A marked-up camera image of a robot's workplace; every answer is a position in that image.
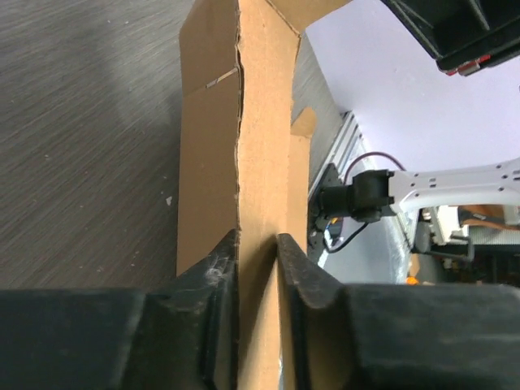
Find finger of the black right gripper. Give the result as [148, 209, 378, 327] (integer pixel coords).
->
[383, 0, 519, 76]

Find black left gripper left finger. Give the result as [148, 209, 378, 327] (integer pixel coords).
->
[1, 231, 239, 389]

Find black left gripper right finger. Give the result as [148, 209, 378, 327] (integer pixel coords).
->
[277, 234, 519, 389]

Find cardboard box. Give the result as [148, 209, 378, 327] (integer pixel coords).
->
[176, 1, 341, 389]

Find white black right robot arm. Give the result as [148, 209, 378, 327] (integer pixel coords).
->
[310, 1, 519, 224]

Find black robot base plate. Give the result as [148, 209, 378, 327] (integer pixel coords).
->
[307, 163, 352, 263]

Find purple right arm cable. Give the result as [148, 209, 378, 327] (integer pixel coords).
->
[343, 150, 407, 180]

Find aluminium frame rail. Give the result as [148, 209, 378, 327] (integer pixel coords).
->
[309, 111, 362, 194]

